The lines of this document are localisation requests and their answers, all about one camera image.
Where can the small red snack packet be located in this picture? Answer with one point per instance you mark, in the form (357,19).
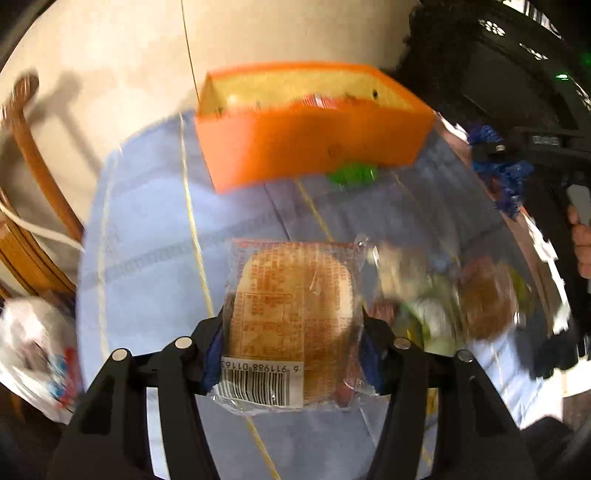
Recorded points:
(318,101)

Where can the pale cookie packet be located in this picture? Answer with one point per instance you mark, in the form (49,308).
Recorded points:
(434,318)

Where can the white plastic bag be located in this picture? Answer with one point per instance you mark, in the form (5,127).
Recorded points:
(32,350)

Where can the carved wooden chair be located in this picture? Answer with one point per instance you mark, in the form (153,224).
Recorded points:
(32,184)

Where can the clear-wrapped round bread packet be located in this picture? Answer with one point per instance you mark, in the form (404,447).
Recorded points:
(291,314)

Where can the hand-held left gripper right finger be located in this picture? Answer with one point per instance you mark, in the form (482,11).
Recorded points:
(374,369)

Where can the blue striped tablecloth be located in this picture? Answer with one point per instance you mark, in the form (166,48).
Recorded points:
(152,230)

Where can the dark blue patterned packet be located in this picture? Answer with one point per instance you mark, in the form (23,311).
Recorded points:
(505,177)

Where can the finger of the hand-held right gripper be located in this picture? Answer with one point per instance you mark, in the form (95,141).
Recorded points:
(494,148)

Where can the dark carved wooden cabinet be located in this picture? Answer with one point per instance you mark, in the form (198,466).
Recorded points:
(485,60)

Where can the orange cardboard box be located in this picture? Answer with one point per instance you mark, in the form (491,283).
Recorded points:
(300,138)

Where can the clear green cookie packet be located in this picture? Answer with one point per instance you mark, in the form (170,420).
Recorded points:
(353,174)

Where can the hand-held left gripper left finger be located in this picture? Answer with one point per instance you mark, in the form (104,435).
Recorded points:
(212,369)

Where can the person's right hand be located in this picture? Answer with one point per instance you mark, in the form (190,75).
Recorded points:
(582,240)

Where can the brown cake packet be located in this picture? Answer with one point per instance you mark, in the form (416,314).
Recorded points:
(489,300)

